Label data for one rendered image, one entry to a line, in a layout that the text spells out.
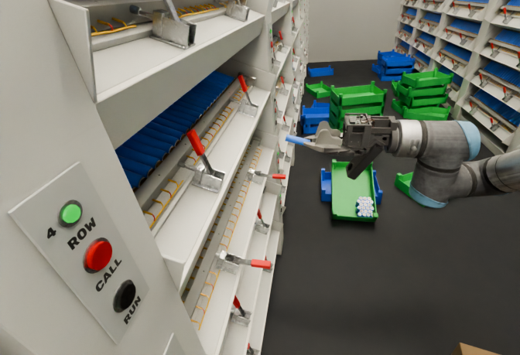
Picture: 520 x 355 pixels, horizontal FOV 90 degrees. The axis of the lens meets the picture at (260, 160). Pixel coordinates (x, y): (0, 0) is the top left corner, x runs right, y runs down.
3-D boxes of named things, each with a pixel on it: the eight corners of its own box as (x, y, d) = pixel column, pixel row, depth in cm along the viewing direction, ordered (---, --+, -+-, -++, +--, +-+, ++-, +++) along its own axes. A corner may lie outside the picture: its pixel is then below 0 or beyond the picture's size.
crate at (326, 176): (373, 181, 152) (375, 169, 148) (380, 204, 135) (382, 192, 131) (320, 179, 158) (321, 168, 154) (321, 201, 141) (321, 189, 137)
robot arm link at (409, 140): (404, 145, 68) (415, 166, 60) (384, 145, 69) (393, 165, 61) (412, 114, 64) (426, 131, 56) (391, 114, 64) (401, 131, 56)
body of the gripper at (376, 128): (342, 112, 66) (393, 112, 63) (338, 142, 70) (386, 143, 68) (344, 125, 59) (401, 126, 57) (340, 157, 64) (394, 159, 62)
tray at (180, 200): (265, 105, 78) (280, 59, 70) (174, 312, 28) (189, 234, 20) (201, 83, 78) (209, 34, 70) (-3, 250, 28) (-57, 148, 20)
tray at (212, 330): (270, 160, 89) (278, 137, 83) (208, 380, 39) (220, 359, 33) (213, 140, 88) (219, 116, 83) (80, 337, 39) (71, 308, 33)
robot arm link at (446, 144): (475, 171, 59) (492, 130, 54) (415, 168, 61) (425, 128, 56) (456, 151, 67) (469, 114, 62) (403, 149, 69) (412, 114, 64)
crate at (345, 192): (374, 222, 126) (378, 216, 119) (331, 219, 130) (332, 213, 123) (369, 167, 140) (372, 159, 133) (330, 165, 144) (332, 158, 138)
